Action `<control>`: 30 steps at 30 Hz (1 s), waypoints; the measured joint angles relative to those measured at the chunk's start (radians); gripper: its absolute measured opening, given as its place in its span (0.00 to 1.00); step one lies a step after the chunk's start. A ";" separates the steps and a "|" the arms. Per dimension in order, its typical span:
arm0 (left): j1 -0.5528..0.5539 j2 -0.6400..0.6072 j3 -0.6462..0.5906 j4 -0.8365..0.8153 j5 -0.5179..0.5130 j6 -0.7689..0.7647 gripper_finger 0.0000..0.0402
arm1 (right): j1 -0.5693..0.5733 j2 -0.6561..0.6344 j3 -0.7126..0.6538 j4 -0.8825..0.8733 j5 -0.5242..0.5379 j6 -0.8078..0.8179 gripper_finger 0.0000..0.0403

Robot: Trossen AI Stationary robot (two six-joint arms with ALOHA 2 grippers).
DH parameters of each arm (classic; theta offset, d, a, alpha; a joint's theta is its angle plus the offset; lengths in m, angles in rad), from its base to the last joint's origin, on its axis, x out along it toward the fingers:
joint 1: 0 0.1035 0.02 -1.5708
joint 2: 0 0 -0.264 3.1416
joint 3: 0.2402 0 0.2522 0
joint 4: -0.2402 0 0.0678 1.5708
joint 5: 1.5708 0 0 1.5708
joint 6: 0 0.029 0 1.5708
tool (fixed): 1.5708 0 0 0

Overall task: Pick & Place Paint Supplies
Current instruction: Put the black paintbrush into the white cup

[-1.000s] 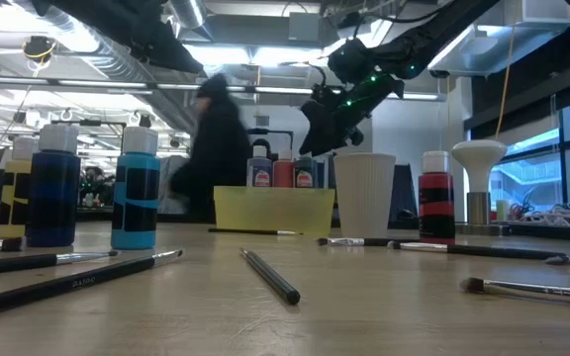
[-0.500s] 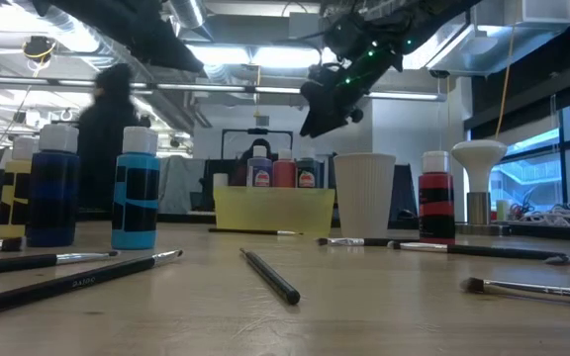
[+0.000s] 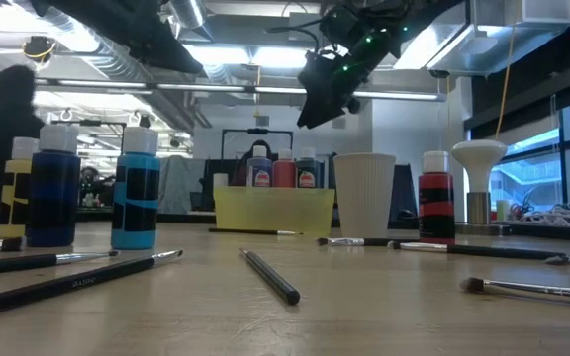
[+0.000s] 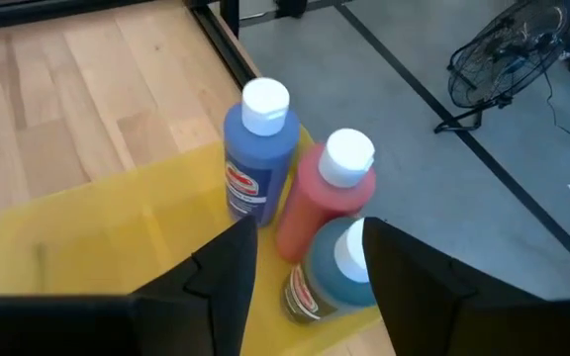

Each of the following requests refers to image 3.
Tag small red paint bottle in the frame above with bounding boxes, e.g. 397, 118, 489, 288
418, 150, 457, 247

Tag large red paint bottle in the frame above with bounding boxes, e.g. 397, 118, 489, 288
271, 147, 297, 189

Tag large dark green paint bottle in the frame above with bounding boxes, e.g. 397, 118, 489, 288
295, 146, 322, 190

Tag long suspended light bar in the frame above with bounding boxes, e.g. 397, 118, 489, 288
35, 73, 447, 103

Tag ribbed beige paper cup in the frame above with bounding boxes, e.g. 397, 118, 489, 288
332, 152, 397, 240

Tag black framed window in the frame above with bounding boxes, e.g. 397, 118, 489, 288
462, 93, 570, 219

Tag flat-head black-handled paintbrush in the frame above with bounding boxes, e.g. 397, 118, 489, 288
316, 236, 421, 248

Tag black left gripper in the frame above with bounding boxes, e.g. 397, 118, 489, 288
32, 0, 205, 75

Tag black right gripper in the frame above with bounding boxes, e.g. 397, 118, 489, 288
297, 29, 395, 128

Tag yellow pendant cord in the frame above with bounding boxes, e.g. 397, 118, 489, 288
253, 63, 262, 119

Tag grey cloth cover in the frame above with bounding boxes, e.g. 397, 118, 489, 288
158, 155, 208, 215

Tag small yellow black-labelled paint bottle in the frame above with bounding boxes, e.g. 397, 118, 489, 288
0, 136, 39, 239

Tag silver round ceiling duct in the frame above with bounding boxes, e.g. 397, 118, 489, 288
168, 0, 212, 31

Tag black partition panel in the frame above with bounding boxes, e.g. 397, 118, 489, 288
317, 158, 335, 189

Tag person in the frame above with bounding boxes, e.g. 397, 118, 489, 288
0, 63, 47, 214

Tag silver rectangular ceiling duct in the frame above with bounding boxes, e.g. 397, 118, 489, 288
393, 0, 570, 75

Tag small dark blue paint bottle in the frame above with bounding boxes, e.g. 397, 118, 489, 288
26, 123, 82, 248

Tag yellow hanging cable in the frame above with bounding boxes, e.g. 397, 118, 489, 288
494, 24, 518, 140

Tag black trapezoid screen back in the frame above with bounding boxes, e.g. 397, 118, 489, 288
392, 163, 420, 222

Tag black yellow ceiling cord reel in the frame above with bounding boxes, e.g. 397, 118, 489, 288
21, 35, 58, 65

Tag black aluminium table frame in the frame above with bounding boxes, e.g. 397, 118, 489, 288
74, 211, 570, 244

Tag fluffy-head black-handled paintbrush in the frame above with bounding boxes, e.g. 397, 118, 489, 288
459, 276, 570, 309

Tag white mushroom lamp, metal base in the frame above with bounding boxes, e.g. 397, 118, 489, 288
450, 138, 512, 237

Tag small light blue paint bottle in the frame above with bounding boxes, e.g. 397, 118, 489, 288
111, 127, 161, 251

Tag yellow translucent plastic bin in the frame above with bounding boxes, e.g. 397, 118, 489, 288
213, 185, 336, 239

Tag large purple paint bottle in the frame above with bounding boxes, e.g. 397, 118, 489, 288
245, 144, 273, 189

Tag white coiled cable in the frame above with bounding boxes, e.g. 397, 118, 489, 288
517, 202, 570, 228

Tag paint bottles inside bin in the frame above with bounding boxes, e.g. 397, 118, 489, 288
230, 139, 276, 188

